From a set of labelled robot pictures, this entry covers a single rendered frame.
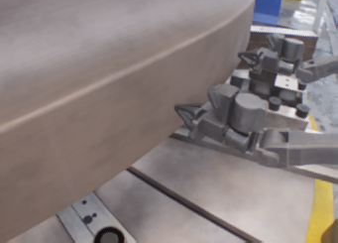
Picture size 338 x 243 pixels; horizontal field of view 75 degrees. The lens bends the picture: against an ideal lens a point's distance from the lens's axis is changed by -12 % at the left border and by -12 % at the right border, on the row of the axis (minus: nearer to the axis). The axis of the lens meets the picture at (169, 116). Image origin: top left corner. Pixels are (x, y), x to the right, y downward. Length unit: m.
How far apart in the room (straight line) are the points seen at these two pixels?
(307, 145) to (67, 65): 0.49
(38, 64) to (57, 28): 0.09
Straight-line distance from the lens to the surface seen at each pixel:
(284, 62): 0.90
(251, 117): 0.49
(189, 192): 1.26
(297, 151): 0.53
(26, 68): 0.51
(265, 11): 5.26
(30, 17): 0.53
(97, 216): 0.78
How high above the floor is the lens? 1.35
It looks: 38 degrees down
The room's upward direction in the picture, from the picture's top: straight up
